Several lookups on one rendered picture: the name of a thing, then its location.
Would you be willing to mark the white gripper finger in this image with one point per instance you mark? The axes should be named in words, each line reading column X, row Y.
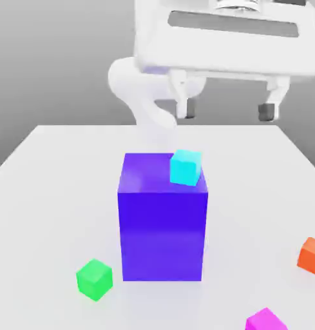
column 271, row 108
column 181, row 103

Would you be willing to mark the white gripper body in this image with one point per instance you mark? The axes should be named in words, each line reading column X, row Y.
column 224, row 51

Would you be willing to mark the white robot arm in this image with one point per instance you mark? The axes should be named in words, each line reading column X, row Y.
column 136, row 90

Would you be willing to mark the small cyan cube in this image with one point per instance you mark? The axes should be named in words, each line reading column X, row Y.
column 184, row 168

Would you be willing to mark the small orange cube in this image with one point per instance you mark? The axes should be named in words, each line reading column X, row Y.
column 311, row 256

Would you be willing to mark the small green cube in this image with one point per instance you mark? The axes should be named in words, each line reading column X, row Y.
column 94, row 279

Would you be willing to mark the small magenta cube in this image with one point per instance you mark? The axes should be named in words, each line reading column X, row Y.
column 265, row 321

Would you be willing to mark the large purple box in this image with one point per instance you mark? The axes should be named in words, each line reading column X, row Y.
column 162, row 232

